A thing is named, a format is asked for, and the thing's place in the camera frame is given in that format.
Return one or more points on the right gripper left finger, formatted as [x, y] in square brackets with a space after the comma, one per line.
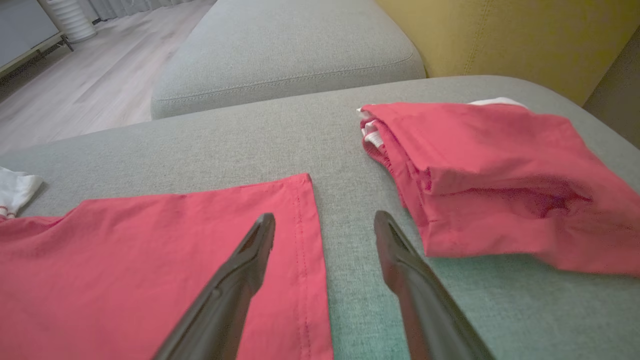
[225, 300]

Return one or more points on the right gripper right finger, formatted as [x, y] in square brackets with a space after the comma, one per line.
[425, 310]

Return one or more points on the red shirt with white sleeves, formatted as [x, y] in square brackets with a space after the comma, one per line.
[125, 260]

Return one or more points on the red shorts with white stripe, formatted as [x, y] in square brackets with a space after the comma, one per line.
[500, 165]

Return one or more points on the wide grey sofa seat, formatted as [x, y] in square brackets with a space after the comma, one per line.
[225, 145]

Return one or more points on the grey sofa cushion with seam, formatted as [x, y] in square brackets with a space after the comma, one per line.
[290, 50]

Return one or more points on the dark grey upholstered panel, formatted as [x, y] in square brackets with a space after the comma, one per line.
[620, 95]

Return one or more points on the yellow sofa backrest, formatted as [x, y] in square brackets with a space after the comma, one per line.
[525, 35]

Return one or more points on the light grey curtain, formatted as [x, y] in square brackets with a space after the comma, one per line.
[130, 6]

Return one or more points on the white ribbed cylinder appliance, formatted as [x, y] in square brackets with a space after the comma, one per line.
[72, 17]

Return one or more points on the grey low cabinet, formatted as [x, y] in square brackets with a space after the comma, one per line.
[22, 30]

